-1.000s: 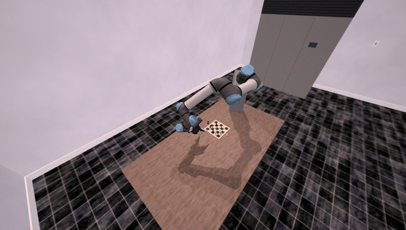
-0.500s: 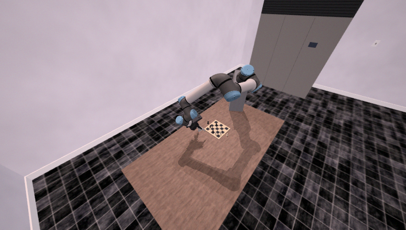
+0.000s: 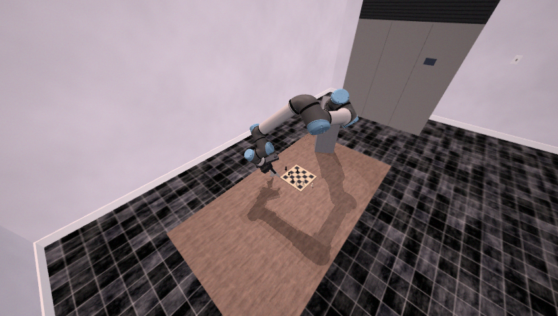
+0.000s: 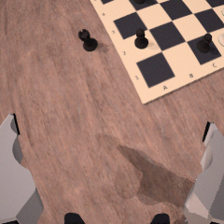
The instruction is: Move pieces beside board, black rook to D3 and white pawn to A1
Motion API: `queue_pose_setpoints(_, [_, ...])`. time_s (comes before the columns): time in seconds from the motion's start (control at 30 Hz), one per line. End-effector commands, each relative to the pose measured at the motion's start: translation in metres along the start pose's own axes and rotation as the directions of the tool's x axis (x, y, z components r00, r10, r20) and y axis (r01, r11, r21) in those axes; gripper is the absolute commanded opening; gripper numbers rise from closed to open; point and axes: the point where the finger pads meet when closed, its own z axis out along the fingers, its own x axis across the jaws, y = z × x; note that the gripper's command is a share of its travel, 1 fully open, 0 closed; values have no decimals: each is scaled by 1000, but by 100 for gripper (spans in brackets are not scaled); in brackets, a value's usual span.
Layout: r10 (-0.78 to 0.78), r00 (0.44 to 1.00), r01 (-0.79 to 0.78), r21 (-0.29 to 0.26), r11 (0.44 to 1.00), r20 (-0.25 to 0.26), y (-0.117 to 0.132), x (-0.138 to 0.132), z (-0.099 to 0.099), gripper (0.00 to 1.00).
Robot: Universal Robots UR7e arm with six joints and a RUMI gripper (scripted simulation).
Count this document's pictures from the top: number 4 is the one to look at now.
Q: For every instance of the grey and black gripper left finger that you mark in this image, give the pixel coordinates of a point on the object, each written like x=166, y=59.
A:
x=20, y=202

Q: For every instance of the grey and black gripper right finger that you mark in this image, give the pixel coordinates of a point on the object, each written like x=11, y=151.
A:
x=205, y=201

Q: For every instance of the black and cream chessboard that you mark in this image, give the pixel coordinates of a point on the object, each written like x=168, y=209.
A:
x=173, y=28

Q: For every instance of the white bishop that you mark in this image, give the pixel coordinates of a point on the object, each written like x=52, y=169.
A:
x=221, y=39

